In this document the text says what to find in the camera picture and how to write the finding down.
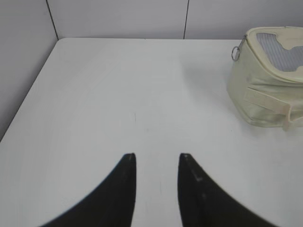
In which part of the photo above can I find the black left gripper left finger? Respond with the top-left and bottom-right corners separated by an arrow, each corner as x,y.
44,153 -> 136,227

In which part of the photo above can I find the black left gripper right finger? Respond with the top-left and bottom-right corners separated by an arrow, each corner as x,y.
179,153 -> 274,227

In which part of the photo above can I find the cream canvas zipper bag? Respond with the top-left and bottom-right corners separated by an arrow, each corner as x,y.
227,26 -> 303,130

